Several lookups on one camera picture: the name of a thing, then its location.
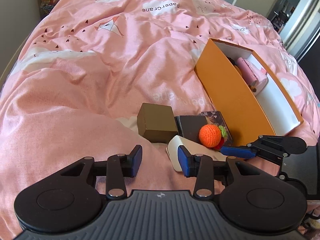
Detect orange cardboard box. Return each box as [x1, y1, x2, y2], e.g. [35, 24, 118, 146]
[195, 38, 303, 145]

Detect dark textured gift box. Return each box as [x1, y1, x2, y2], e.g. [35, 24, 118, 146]
[137, 103, 178, 144]

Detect orange crochet fruit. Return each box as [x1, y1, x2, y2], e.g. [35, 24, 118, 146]
[199, 124, 228, 151]

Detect white curved plastic object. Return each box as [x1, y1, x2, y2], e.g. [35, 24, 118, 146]
[167, 135, 226, 172]

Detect patterned photo box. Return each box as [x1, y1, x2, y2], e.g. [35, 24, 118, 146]
[175, 111, 233, 146]

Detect pink paper crane duvet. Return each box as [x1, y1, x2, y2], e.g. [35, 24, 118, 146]
[1, 0, 319, 239]

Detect brown bear plush keychain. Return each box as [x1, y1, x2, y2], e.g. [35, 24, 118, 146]
[227, 57, 258, 93]

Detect pink fabric pouch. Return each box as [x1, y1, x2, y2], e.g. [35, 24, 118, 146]
[236, 57, 268, 95]

